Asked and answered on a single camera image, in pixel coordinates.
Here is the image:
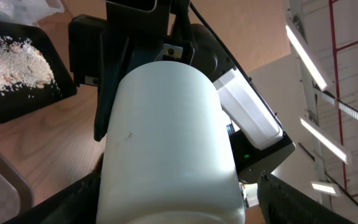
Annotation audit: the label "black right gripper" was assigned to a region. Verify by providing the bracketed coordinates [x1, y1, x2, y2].
[68, 14, 195, 142]

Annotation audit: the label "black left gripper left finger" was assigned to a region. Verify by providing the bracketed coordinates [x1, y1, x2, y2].
[4, 172, 101, 224]

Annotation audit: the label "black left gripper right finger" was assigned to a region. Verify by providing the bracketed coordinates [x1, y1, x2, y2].
[257, 172, 353, 224]

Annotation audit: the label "pale green cup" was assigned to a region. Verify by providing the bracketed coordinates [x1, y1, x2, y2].
[96, 61, 246, 223]

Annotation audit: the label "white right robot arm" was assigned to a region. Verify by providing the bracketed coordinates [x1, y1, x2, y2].
[68, 14, 295, 184]

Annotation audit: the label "clear plastic waste bin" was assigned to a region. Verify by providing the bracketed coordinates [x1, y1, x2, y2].
[0, 0, 65, 27]

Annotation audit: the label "spilled rice food waste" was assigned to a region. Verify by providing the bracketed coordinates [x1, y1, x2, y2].
[0, 35, 57, 96]

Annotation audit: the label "black food waste tray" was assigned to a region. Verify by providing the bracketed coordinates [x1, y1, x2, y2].
[0, 21, 77, 124]

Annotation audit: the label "ceiling light fixtures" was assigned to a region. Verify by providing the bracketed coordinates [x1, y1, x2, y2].
[284, 23, 358, 197]

